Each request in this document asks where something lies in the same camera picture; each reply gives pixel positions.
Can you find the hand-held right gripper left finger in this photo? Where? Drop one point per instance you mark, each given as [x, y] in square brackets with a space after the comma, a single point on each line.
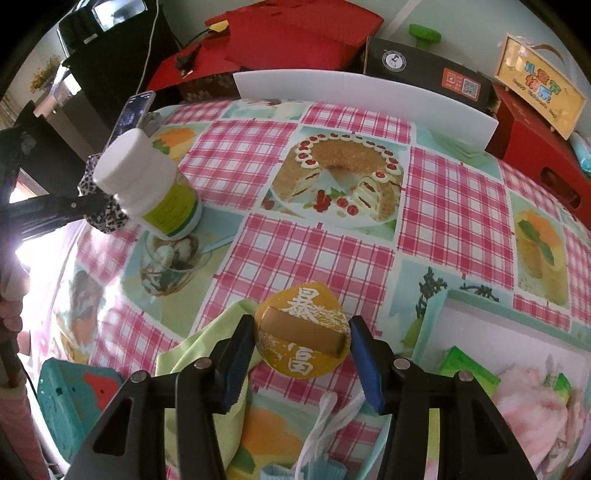
[235, 369]

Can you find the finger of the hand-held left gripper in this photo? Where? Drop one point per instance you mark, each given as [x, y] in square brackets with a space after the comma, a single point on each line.
[60, 207]

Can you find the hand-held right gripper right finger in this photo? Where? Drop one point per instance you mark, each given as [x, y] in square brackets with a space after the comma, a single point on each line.
[367, 364]

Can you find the leopard print scrunchie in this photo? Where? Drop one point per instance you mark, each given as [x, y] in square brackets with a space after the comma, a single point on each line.
[108, 217]

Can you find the green tissue packet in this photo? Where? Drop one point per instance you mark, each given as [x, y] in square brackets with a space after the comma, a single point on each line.
[559, 386]
[466, 369]

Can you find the person's left hand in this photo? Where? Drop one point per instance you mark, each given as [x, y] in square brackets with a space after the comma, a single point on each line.
[9, 318]

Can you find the light green cloth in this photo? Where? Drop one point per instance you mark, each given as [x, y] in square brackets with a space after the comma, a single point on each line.
[203, 346]

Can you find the yellow flowers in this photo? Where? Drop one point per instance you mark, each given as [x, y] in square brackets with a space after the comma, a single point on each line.
[44, 76]

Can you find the white pill bottle green label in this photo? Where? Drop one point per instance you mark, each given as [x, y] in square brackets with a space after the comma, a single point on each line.
[138, 180]

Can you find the black cabinet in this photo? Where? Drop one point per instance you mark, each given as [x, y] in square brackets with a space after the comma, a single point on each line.
[101, 74]

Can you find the pink checked printed tablecloth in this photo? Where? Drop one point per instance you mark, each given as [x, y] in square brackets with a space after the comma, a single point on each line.
[337, 258]

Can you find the blue face mask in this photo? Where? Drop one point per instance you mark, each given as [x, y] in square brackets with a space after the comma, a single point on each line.
[295, 466]

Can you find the smartphone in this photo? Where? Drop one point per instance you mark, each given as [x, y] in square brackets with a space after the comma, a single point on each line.
[131, 115]

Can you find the monitor screen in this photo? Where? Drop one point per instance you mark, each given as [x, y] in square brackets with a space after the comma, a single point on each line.
[117, 13]

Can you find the pink fluffy towel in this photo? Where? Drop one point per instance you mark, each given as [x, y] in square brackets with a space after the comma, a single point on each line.
[531, 401]

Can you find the teal plastic case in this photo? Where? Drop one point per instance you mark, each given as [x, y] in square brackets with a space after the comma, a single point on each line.
[64, 401]

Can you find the flat red gift box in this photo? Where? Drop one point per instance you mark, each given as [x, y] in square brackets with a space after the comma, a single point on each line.
[207, 64]

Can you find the white plastic board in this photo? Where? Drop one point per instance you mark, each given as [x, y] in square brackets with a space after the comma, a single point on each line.
[360, 92]

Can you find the red cardboard box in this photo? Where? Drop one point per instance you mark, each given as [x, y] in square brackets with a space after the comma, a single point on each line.
[531, 138]

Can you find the large red gift box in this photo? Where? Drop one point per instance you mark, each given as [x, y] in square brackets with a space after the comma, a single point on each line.
[295, 32]

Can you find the light blue packet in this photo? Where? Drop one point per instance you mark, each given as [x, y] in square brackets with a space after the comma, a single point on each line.
[582, 154]

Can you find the black cardboard box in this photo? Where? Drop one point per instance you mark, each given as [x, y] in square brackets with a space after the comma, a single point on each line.
[415, 64]

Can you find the green plastic knob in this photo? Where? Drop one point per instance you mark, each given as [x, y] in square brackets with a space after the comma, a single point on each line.
[425, 32]

